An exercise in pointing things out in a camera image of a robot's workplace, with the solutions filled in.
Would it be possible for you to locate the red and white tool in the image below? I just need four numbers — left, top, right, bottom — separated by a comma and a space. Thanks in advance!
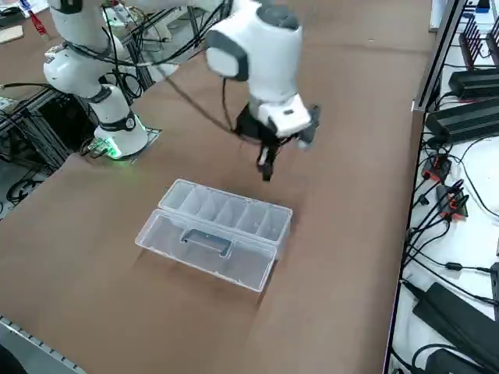
27, 8, 51, 43

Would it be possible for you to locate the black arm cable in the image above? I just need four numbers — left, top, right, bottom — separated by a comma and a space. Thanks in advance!
103, 0, 245, 137

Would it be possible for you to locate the transparent plastic compartment box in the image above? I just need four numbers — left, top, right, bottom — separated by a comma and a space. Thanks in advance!
133, 178, 294, 294

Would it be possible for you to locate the small black adapter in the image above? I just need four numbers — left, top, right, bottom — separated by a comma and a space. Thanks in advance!
423, 346, 484, 374

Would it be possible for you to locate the red and black connector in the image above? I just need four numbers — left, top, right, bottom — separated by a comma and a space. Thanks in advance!
422, 154, 454, 183
434, 184, 470, 220

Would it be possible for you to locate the black aluminium frame rack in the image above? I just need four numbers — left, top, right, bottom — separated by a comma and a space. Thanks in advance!
0, 83, 85, 178

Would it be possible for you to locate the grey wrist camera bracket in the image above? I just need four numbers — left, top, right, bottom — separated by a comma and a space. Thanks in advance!
296, 103, 323, 153

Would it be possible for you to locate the large black power adapter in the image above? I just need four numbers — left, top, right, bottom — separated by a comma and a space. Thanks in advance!
412, 280, 499, 369

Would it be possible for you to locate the black power brick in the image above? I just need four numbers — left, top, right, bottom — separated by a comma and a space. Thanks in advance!
423, 96, 499, 138
447, 66, 499, 101

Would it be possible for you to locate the aluminium table edge rail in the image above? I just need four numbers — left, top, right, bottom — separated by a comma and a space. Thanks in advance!
412, 0, 469, 115

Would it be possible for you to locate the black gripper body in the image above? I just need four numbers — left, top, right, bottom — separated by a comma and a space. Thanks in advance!
235, 104, 297, 153

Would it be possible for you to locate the black slotted rack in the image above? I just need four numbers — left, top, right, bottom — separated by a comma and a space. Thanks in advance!
458, 16, 493, 70

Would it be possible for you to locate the grey metal rail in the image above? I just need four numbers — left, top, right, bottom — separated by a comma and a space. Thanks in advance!
0, 314, 87, 374

